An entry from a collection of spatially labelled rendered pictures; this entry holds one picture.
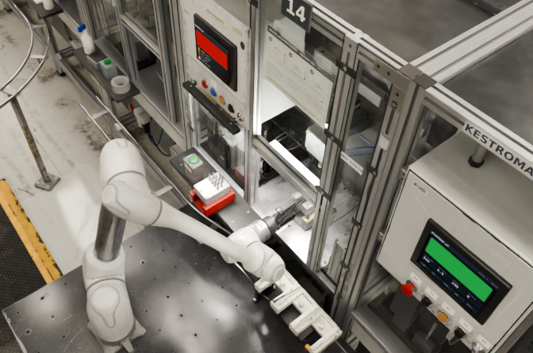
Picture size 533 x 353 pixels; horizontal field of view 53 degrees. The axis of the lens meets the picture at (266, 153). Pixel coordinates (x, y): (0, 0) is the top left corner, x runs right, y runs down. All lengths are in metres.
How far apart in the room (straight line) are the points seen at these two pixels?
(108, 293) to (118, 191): 0.57
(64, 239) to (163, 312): 1.31
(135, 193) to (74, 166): 2.20
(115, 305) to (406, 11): 1.45
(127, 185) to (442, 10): 1.07
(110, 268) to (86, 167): 1.73
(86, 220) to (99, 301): 1.48
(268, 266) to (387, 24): 0.96
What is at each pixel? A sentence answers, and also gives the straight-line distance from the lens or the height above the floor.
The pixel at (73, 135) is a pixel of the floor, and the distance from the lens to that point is 4.13.
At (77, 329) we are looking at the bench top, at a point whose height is 0.68.
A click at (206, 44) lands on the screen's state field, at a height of 1.66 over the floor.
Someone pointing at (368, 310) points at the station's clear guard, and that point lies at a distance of 2.10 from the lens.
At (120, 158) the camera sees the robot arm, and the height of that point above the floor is 1.50.
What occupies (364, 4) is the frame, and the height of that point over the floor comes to 2.01.
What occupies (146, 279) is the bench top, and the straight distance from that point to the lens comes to 2.49.
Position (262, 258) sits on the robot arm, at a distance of 1.97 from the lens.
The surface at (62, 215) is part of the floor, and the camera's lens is 3.66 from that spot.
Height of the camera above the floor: 2.82
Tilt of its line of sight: 47 degrees down
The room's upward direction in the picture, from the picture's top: 3 degrees clockwise
